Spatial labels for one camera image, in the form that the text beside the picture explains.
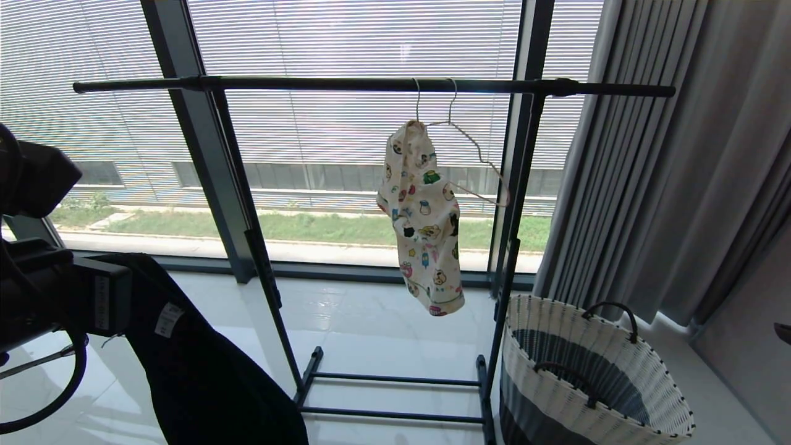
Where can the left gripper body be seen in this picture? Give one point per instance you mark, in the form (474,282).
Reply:
(93,296)

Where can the black garment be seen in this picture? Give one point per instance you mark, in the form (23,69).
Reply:
(204,383)

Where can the cream printed garment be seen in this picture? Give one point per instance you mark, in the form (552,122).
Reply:
(426,235)

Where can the pink clothes hanger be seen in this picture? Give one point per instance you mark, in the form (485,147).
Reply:
(451,108)
(418,102)

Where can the black clothes rack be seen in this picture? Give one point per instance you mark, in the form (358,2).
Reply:
(309,83)

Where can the white laundry basket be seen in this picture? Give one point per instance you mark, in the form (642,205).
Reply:
(537,334)

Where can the window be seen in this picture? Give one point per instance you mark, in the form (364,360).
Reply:
(309,37)

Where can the grey curtain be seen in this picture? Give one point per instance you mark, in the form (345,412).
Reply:
(667,185)

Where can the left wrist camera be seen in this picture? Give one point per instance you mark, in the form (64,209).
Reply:
(31,179)

